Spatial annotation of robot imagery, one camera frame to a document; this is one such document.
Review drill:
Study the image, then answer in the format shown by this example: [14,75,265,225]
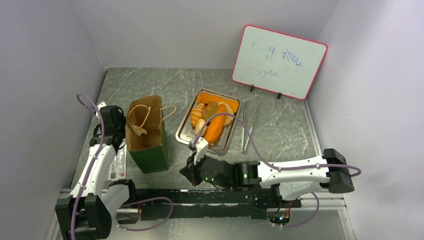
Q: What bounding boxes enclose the green paper bag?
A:
[125,95,177,174]

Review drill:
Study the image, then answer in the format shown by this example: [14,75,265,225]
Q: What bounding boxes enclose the metal tongs white handles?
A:
[241,102,261,153]

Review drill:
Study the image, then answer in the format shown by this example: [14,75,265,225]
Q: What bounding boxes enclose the pale crescent fake bread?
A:
[218,101,235,127]

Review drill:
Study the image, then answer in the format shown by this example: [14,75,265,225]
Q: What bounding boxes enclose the small round fake bun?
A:
[194,118,208,136]

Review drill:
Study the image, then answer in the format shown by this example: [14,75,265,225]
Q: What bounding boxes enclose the brown bread slice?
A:
[202,102,219,121]

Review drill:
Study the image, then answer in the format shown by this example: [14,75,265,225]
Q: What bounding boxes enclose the fake croissant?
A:
[190,103,205,128]

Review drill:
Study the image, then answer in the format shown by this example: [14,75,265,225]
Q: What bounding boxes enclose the braided fake bread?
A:
[197,92,240,113]

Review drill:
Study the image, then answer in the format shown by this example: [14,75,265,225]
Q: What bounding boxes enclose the orange fake baguette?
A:
[203,112,227,144]

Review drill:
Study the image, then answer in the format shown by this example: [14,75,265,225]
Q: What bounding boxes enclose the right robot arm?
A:
[179,148,355,207]

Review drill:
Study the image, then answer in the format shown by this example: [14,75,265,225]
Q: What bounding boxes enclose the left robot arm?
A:
[55,105,139,240]

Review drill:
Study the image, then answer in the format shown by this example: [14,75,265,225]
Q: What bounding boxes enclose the black base beam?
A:
[119,184,302,221]

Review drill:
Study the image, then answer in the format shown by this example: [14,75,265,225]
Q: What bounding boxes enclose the clear plastic packet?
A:
[107,144,127,181]

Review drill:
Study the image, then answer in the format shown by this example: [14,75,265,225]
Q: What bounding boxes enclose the metal tray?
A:
[175,88,243,156]

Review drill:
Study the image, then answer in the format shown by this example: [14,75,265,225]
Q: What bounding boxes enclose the red framed whiteboard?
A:
[232,24,328,100]

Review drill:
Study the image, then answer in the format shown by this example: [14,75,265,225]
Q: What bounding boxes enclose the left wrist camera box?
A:
[95,100,107,119]

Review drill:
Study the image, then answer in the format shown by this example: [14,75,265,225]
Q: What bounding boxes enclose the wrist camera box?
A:
[188,137,209,165]
[95,100,107,119]

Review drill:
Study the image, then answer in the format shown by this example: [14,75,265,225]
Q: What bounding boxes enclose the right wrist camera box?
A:
[188,137,209,165]

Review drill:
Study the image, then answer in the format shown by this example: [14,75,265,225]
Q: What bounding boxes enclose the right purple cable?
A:
[191,112,362,230]

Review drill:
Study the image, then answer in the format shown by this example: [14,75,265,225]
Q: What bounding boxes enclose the aluminium frame rail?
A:
[116,188,347,220]

